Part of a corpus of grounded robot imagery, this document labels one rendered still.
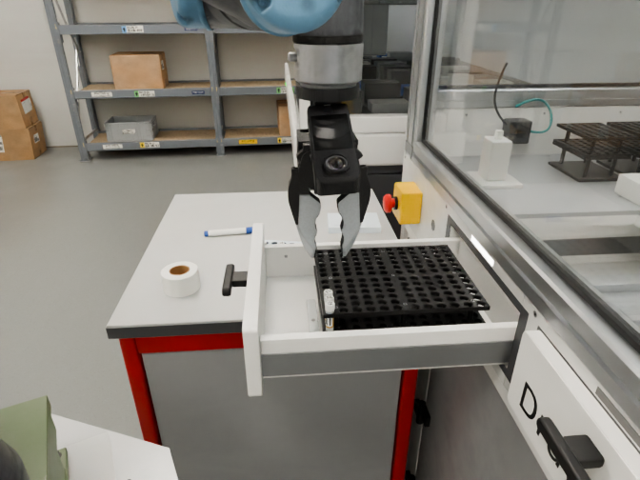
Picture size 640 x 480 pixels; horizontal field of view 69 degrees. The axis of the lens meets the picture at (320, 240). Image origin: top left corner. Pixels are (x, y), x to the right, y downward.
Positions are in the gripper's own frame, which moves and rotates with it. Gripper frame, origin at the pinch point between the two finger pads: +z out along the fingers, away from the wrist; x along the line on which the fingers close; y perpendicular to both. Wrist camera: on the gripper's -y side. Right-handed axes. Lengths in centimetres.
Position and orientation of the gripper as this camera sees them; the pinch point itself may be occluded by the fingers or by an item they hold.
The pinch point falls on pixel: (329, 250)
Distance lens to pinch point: 59.4
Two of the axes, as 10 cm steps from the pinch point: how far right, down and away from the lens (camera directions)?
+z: 0.0, 8.9, 4.6
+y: -0.8, -4.6, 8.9
